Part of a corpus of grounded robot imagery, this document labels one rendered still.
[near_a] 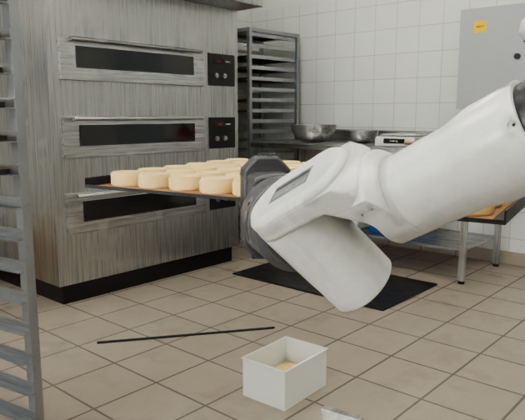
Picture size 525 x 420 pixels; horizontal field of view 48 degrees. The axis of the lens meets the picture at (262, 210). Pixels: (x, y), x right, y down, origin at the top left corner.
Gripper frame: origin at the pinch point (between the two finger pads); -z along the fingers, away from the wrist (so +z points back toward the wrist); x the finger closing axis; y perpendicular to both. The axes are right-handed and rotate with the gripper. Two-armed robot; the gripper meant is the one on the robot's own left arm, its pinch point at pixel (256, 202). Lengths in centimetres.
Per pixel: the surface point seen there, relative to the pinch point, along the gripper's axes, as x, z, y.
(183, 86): 29, -334, -30
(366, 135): -5, -364, -176
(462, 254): -79, -264, -203
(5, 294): -41, -108, 49
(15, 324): -50, -105, 46
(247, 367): -88, -144, -32
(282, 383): -89, -131, -42
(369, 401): -100, -129, -77
